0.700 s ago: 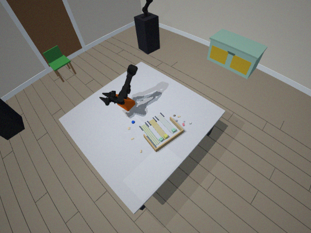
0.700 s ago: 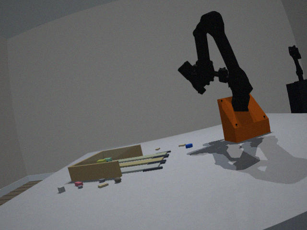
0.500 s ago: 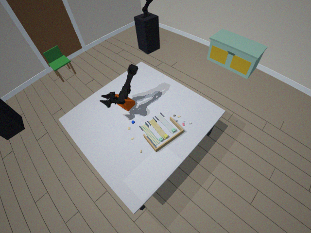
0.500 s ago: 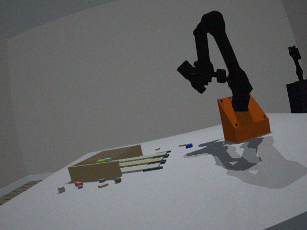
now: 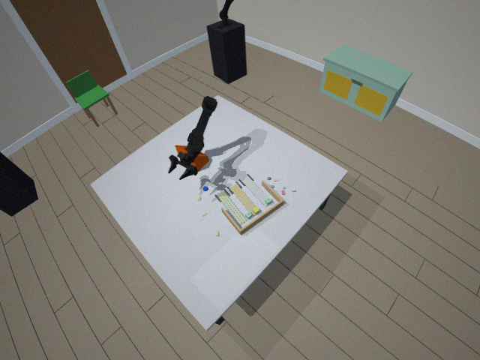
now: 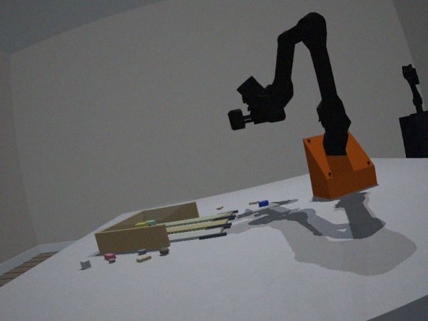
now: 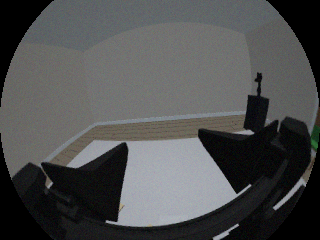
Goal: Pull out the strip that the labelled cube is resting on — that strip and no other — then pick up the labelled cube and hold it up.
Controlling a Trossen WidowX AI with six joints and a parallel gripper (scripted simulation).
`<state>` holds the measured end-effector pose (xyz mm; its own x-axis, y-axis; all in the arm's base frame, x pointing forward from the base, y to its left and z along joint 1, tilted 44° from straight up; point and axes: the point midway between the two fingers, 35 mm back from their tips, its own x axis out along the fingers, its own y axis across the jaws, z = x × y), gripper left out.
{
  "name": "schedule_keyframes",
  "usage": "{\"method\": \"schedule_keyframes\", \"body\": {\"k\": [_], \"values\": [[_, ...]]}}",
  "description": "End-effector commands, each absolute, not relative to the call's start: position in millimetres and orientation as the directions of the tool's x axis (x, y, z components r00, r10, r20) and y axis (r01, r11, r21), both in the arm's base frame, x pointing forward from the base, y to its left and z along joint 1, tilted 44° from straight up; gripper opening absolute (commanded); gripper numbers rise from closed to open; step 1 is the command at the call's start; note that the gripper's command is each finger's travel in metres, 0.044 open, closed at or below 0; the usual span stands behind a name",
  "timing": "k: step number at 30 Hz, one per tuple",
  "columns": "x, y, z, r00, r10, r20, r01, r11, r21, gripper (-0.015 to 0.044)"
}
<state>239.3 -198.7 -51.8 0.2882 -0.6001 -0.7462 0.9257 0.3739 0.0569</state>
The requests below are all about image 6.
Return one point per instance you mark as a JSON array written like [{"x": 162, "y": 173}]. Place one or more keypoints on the blue block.
[{"x": 263, "y": 203}]

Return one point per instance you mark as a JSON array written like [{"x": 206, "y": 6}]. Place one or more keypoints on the small tan flat bar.
[{"x": 144, "y": 258}]

